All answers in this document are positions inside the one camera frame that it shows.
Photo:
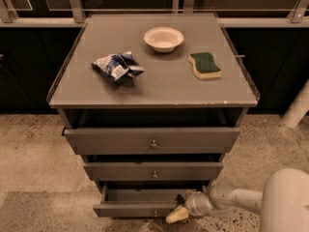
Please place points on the grey drawer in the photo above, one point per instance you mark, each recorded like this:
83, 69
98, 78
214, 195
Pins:
152, 171
144, 201
151, 141

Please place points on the grey bottom drawer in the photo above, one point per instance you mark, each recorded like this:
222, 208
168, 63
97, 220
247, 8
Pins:
144, 201

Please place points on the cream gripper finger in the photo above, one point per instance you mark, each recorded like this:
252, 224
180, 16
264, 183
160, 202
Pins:
180, 213

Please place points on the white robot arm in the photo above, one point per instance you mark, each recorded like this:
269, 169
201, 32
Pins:
283, 204

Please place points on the grey top drawer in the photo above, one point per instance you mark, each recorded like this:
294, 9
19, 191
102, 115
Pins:
151, 141

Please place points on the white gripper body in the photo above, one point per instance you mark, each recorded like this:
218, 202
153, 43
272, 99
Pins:
197, 203

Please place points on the grey middle drawer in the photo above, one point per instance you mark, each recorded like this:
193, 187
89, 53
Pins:
152, 171

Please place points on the grey drawer cabinet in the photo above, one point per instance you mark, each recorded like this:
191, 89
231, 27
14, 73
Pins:
166, 95

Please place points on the white bowl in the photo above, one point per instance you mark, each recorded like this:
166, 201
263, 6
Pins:
163, 39

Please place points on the white pole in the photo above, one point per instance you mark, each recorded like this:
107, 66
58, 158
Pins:
298, 108

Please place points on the green yellow sponge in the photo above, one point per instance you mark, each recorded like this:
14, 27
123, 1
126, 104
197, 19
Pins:
203, 65

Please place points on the metal railing frame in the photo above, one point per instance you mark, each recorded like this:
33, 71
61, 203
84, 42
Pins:
231, 13

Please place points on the blue white chip bag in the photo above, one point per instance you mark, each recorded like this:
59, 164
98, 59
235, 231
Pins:
118, 67

